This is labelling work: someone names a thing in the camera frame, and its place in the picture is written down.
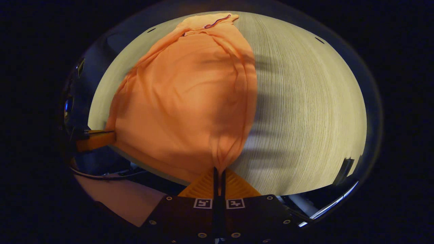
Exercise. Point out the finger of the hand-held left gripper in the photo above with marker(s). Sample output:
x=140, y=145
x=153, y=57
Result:
x=96, y=139

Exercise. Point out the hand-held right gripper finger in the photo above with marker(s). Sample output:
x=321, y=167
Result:
x=223, y=186
x=215, y=186

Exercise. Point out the orange T-shirt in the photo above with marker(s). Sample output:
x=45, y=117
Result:
x=183, y=101

